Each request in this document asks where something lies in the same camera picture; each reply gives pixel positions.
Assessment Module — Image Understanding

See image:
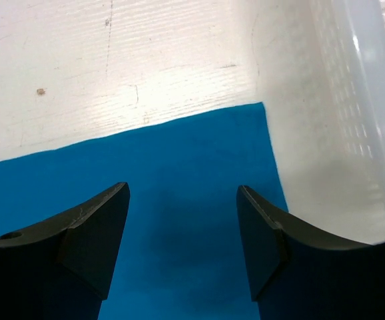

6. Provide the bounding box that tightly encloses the blue t shirt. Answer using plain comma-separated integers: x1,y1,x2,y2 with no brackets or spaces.
0,103,286,319

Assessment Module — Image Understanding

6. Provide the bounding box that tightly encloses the white plastic basket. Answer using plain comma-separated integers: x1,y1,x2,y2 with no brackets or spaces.
307,0,385,239

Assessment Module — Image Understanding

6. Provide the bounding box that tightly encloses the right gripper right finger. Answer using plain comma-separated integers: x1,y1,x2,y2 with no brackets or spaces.
236,185,385,319

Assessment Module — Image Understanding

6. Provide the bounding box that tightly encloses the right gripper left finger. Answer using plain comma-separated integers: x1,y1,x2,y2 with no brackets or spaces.
0,183,130,319

